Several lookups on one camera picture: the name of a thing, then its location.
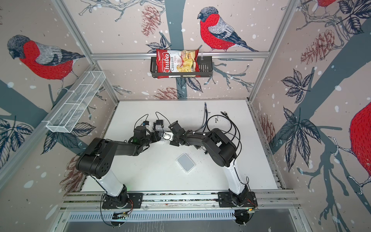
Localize black adapter with cord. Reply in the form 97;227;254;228
153;119;164;132

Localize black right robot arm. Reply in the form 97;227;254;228
169;121;249;198

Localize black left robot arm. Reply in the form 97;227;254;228
75;126;160;197

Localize red cassava chips bag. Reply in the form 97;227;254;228
156;49;200;79

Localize black cable gold green plug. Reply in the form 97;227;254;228
220;111;243;157

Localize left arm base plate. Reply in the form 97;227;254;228
101;192;144;210

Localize black wire wall basket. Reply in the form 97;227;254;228
150;56;213;79

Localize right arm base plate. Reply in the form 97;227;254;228
217;191;258;208

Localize white mesh wall shelf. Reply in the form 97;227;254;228
43;71;106;133

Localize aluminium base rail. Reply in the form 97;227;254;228
60;189;301;211

